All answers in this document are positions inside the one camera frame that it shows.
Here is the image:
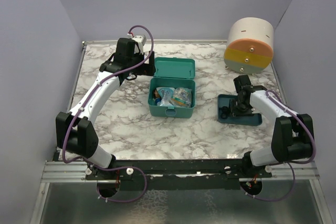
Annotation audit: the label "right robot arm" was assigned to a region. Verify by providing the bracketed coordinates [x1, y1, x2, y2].
[228, 75, 316, 177]

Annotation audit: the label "brown orange-capped medicine bottle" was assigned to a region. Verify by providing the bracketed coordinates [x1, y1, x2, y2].
[153, 89, 161, 99]

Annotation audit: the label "teal medicine kit box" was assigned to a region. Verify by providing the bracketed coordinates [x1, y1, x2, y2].
[148, 57, 196, 119]

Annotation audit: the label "black mounting rail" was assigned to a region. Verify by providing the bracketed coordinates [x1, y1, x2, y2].
[86, 159, 271, 190]

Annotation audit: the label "round pastel drawer cabinet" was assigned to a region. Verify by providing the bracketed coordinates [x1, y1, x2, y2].
[224, 17, 274, 74]

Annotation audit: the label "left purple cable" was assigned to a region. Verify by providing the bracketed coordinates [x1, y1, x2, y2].
[61, 25, 155, 204]

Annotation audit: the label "aluminium frame rail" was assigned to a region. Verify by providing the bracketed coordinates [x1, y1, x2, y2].
[41, 161, 320, 183]

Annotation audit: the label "blue clear plastic pouch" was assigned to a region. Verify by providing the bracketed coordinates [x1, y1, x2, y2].
[156, 87, 175, 106]

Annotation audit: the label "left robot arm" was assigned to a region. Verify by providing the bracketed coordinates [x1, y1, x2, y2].
[56, 34, 155, 179]

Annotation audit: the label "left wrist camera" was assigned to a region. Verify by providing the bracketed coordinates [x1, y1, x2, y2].
[132, 35, 147, 51]

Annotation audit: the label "black-handled bandage scissors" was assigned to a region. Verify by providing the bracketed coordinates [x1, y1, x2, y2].
[219, 106, 231, 120]

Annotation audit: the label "orange teal bandage packet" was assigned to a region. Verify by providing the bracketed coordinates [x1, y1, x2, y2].
[171, 87, 192, 108]

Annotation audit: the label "blue divided tray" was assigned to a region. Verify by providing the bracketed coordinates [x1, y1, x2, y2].
[217, 94, 263, 126]

